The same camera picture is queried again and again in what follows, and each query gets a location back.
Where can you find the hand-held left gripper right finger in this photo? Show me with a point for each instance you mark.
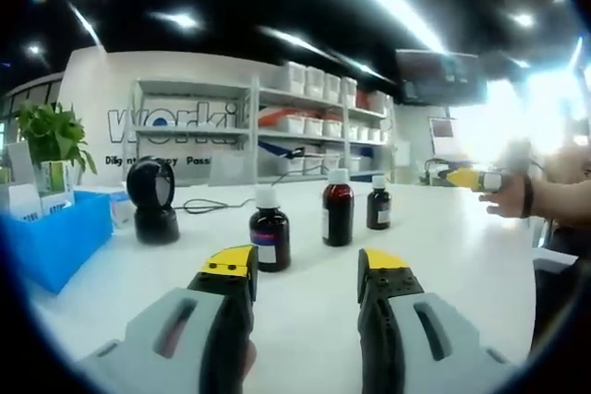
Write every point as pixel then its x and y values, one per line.
pixel 404 320

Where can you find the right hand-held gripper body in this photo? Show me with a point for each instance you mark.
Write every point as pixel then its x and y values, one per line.
pixel 517 158

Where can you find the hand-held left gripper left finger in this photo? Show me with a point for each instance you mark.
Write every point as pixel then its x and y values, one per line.
pixel 194 320

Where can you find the small brown medicine bottle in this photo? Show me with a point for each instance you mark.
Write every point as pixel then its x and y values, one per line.
pixel 378 205

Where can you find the wide brown medicine bottle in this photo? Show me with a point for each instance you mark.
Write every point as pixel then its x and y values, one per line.
pixel 270 228

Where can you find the tall brown medicine bottle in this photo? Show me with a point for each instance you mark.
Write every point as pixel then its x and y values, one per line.
pixel 338 209

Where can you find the green white medicine box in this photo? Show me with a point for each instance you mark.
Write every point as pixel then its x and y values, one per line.
pixel 57 178

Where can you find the person's right hand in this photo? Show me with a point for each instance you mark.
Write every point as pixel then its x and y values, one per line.
pixel 510 202

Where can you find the person's left hand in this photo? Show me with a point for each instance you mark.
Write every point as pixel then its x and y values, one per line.
pixel 250 359

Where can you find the white display sign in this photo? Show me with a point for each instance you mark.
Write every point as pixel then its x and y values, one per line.
pixel 442 133

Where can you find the white table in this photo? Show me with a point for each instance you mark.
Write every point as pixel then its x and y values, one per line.
pixel 309 311

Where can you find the black round barcode scanner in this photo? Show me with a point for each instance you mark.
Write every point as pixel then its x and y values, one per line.
pixel 148 228

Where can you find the white paper sheet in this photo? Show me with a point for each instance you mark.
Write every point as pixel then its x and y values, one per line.
pixel 554 259

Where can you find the red storage box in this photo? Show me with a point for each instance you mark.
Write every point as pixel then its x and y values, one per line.
pixel 362 99

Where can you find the small white carton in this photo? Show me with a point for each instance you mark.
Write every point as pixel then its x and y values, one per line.
pixel 122 210

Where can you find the curved ceiling light strip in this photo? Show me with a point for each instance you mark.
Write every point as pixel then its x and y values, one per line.
pixel 431 34

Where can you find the person's black clothing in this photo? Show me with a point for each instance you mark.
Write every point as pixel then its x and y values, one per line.
pixel 554 306

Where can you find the blue plastic bin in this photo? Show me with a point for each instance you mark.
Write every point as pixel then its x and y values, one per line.
pixel 55 251

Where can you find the row of white storage bins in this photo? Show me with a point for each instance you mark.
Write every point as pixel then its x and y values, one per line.
pixel 314 126

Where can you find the black handheld device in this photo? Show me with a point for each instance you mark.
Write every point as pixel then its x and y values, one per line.
pixel 295 153

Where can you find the large white box blue lettering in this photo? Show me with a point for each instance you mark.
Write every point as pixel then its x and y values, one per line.
pixel 20 205

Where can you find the grey metal shelving rack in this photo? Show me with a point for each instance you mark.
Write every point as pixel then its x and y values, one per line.
pixel 254 112

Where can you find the tall plain white box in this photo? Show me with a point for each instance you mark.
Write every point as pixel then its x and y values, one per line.
pixel 20 163

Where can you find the green potted plant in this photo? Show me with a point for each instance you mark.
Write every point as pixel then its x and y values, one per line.
pixel 51 128

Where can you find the black frame desk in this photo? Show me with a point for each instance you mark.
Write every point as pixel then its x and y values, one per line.
pixel 431 168

